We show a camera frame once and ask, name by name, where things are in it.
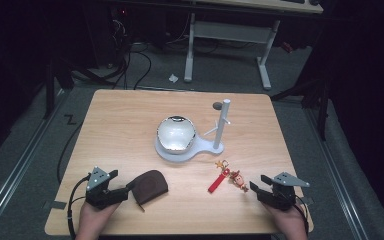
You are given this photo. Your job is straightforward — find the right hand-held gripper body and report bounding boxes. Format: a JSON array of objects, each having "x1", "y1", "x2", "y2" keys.
[{"x1": 257, "y1": 171, "x2": 311, "y2": 212}]

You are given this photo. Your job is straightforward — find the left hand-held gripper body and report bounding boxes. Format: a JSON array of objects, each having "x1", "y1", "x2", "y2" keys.
[{"x1": 85, "y1": 166, "x2": 130, "y2": 211}]

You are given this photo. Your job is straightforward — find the brown leather pouch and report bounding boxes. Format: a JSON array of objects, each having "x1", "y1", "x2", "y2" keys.
[{"x1": 130, "y1": 169, "x2": 170, "y2": 206}]

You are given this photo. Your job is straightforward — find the cartoon figure keychain red strap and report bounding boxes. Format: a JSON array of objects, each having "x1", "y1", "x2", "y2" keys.
[{"x1": 207, "y1": 159, "x2": 250, "y2": 195}]

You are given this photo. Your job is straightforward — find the person's left hand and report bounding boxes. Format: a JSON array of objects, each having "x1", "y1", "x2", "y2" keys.
[{"x1": 75, "y1": 200, "x2": 121, "y2": 240}]

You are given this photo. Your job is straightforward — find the person's right hand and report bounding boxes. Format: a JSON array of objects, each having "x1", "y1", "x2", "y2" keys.
[{"x1": 262, "y1": 202, "x2": 310, "y2": 240}]

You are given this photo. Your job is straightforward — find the grey tape strip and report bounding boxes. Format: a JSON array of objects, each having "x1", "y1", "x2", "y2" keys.
[{"x1": 50, "y1": 200, "x2": 68, "y2": 211}]

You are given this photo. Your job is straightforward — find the shiny silver bowl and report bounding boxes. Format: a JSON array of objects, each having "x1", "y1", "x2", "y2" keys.
[{"x1": 156, "y1": 115, "x2": 197, "y2": 155}]

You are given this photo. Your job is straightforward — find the black tape mark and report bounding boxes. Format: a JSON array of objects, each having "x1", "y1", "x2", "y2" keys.
[{"x1": 63, "y1": 113, "x2": 78, "y2": 126}]

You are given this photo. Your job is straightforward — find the white peg stand with base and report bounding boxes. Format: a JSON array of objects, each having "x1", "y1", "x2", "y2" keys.
[{"x1": 154, "y1": 98, "x2": 232, "y2": 164}]

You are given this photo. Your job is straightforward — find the black stand leg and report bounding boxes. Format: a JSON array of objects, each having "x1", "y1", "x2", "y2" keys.
[
  {"x1": 316, "y1": 79, "x2": 330, "y2": 142},
  {"x1": 42, "y1": 59, "x2": 56, "y2": 120}
]

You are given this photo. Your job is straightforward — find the black computer tower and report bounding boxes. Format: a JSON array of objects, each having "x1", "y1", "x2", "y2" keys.
[{"x1": 91, "y1": 4, "x2": 132, "y2": 69}]

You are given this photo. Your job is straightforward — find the right hand-held gripper cable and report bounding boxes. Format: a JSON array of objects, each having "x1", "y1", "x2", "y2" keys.
[{"x1": 292, "y1": 195, "x2": 312, "y2": 235}]

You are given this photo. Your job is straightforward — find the hand-held gripper cable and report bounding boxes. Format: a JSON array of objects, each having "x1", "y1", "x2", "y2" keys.
[
  {"x1": 66, "y1": 174, "x2": 92, "y2": 240},
  {"x1": 292, "y1": 195, "x2": 312, "y2": 235}
]

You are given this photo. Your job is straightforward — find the left hand-held gripper cable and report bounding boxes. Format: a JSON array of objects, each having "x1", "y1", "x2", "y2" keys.
[{"x1": 66, "y1": 174, "x2": 92, "y2": 240}]

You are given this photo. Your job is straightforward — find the black floor cable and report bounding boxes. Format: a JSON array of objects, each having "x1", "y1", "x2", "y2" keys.
[{"x1": 56, "y1": 121, "x2": 85, "y2": 185}]

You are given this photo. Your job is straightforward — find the metal floor rail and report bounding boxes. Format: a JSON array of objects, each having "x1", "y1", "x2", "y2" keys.
[
  {"x1": 0, "y1": 89, "x2": 68, "y2": 231},
  {"x1": 304, "y1": 108, "x2": 370, "y2": 240}
]

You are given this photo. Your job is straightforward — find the bundle of black cables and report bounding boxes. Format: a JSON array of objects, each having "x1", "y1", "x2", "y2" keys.
[{"x1": 108, "y1": 39, "x2": 153, "y2": 91}]

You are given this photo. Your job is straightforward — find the white metal desk frame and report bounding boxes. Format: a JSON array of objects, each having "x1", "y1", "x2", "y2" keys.
[{"x1": 183, "y1": 12, "x2": 282, "y2": 91}]

